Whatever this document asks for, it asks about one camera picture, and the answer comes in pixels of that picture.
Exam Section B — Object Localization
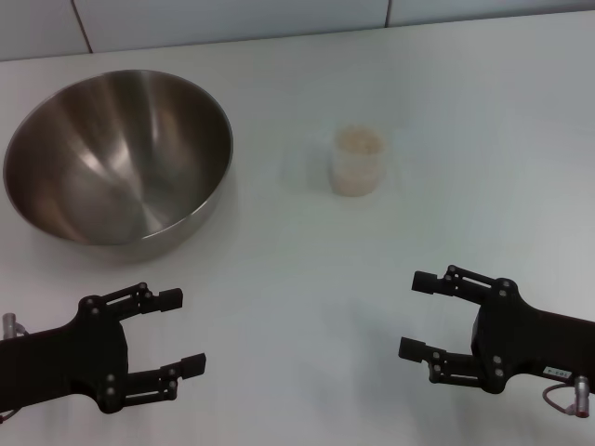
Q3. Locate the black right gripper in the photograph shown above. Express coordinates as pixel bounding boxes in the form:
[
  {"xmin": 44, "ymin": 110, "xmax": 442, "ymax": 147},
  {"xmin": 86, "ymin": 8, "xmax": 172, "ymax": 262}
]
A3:
[{"xmin": 398, "ymin": 264, "xmax": 595, "ymax": 396}]

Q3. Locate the stainless steel mixing bowl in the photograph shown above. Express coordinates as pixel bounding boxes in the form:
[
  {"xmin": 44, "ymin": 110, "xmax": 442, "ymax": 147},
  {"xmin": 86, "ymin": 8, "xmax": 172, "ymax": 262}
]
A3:
[{"xmin": 2, "ymin": 69, "xmax": 234, "ymax": 261}]

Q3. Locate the silver connector with red cable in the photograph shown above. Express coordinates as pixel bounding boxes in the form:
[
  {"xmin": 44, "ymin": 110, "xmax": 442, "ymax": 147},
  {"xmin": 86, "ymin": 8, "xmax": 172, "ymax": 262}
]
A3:
[
  {"xmin": 542, "ymin": 376, "xmax": 592, "ymax": 415},
  {"xmin": 1, "ymin": 312, "xmax": 30, "ymax": 339}
]

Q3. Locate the clear plastic measuring cup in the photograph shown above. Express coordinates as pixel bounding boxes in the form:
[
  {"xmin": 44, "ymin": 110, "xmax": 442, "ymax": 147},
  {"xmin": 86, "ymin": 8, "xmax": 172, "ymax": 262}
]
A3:
[{"xmin": 332, "ymin": 124, "xmax": 388, "ymax": 197}]

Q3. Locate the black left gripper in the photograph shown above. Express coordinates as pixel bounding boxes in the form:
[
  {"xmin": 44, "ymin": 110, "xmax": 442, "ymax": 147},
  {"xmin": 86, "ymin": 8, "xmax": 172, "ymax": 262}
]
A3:
[{"xmin": 0, "ymin": 281, "xmax": 207, "ymax": 415}]

